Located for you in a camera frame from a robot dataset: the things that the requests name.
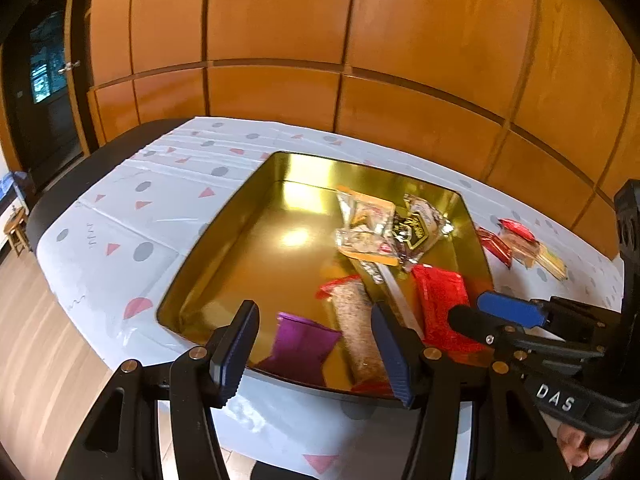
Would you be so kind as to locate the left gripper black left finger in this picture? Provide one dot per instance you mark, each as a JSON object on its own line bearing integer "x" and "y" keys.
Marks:
{"x": 232, "y": 350}

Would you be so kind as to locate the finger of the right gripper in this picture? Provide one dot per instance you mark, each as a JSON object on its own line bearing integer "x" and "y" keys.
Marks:
{"x": 497, "y": 333}
{"x": 512, "y": 307}

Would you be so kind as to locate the sesame bar red-end wrapper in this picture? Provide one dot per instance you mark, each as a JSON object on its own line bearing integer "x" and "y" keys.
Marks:
{"x": 352, "y": 311}

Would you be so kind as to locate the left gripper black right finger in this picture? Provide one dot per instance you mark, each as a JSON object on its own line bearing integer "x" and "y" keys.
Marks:
{"x": 400, "y": 348}

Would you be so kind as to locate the clear bag yellow-edged snacks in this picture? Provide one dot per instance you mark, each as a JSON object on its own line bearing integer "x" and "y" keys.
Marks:
{"x": 366, "y": 234}

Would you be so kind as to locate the clear layered cake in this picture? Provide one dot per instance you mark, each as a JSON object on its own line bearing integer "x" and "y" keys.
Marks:
{"x": 523, "y": 250}

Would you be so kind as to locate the dark wooden door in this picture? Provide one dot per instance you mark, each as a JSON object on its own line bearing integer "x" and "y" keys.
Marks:
{"x": 47, "y": 127}

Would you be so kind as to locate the gold white stick sachet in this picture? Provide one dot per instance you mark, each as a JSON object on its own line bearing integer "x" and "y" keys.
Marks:
{"x": 392, "y": 287}

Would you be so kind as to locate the purple snack packet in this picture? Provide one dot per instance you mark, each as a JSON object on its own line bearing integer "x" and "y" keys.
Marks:
{"x": 300, "y": 349}

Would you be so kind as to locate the gold metal tin box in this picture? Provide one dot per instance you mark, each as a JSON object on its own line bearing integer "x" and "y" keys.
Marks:
{"x": 273, "y": 243}

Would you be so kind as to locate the small red patterned candy packet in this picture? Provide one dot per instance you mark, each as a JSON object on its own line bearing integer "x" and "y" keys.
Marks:
{"x": 495, "y": 245}

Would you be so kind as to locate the person's right hand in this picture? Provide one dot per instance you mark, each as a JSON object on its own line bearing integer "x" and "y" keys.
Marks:
{"x": 576, "y": 451}

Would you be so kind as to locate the brown black bread package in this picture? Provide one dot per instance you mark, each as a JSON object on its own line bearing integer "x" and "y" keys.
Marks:
{"x": 418, "y": 230}

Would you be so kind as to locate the large red snack packet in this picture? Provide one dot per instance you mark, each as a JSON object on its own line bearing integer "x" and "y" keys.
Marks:
{"x": 439, "y": 291}

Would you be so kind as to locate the Weidan cracker pack green ends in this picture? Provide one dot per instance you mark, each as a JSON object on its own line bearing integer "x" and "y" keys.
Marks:
{"x": 551, "y": 263}

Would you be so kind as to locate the small wooden stool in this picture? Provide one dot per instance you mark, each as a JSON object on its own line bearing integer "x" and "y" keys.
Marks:
{"x": 15, "y": 231}

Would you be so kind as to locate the red white Kiss snack packet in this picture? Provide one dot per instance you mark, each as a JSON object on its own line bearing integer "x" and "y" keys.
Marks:
{"x": 518, "y": 229}

